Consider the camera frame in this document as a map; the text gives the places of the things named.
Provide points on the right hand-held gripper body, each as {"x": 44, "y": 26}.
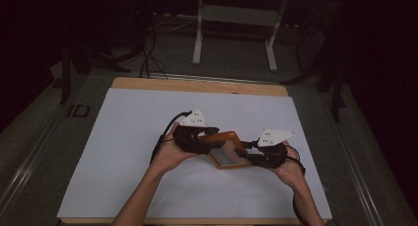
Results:
{"x": 271, "y": 150}

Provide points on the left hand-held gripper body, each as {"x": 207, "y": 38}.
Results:
{"x": 192, "y": 138}

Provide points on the orange wooden box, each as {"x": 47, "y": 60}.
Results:
{"x": 230, "y": 155}

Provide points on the person's left hand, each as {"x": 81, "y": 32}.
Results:
{"x": 172, "y": 153}

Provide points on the person's right hand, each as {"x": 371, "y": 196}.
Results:
{"x": 291, "y": 168}

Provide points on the white table mat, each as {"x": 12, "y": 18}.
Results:
{"x": 131, "y": 137}

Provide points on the black metal stand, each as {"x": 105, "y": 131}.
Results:
{"x": 328, "y": 71}
{"x": 82, "y": 58}

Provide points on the black floor bracket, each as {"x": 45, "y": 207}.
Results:
{"x": 78, "y": 111}

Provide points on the white metal desk frame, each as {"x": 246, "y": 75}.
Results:
{"x": 238, "y": 15}

